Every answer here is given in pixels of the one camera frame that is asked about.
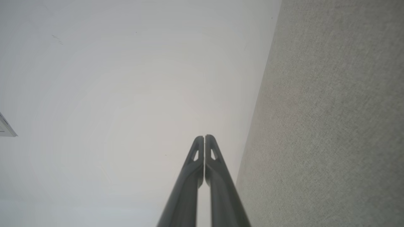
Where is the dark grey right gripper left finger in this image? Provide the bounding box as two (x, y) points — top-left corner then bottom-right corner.
(156, 136), (205, 227)

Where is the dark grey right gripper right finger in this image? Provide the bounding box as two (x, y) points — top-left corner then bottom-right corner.
(205, 134), (252, 227)

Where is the white wall plate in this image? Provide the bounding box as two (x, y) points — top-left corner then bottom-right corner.
(0, 112), (18, 137)

